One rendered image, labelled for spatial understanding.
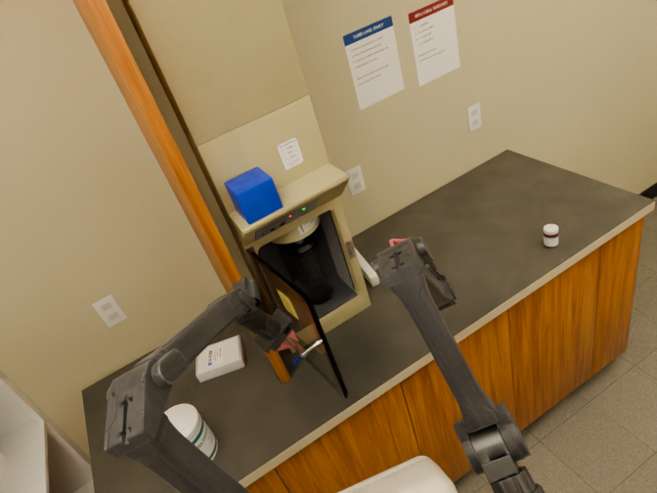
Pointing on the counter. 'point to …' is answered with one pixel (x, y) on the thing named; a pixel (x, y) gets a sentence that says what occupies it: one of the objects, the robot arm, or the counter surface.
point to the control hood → (307, 188)
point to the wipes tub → (194, 427)
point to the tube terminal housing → (301, 109)
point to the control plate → (285, 219)
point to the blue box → (253, 195)
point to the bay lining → (328, 238)
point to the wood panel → (162, 145)
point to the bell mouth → (298, 232)
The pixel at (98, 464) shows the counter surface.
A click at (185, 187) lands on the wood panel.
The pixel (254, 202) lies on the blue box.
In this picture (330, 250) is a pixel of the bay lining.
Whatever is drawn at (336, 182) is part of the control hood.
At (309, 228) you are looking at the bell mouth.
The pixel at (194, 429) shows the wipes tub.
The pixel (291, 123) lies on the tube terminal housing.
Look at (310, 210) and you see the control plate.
